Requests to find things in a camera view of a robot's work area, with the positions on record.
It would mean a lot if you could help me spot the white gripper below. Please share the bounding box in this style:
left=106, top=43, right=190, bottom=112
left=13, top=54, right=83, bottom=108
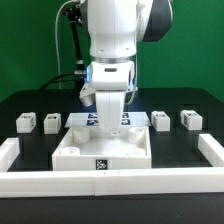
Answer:
left=79, top=61, right=135, bottom=136

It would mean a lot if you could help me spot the white square table top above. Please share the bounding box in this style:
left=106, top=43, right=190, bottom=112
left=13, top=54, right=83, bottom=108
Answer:
left=52, top=126, right=152, bottom=171

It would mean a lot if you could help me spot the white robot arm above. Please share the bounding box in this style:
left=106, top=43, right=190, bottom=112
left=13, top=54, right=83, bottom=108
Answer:
left=80, top=0, right=173, bottom=136

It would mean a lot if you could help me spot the white marker sheet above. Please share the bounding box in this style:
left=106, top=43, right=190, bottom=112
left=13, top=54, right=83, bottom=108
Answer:
left=65, top=112, right=151, bottom=128

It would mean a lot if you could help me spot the white U-shaped fence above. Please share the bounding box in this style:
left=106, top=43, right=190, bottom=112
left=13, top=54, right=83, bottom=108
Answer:
left=0, top=138, right=224, bottom=198

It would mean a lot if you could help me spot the black cable bundle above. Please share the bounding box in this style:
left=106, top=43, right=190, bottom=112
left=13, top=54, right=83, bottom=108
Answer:
left=39, top=6, right=88, bottom=92

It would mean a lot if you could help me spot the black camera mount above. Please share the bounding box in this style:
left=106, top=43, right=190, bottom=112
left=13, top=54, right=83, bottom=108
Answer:
left=62, top=3, right=82, bottom=26

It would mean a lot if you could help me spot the white cable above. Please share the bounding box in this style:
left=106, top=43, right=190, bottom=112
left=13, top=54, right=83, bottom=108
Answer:
left=54, top=0, right=78, bottom=90

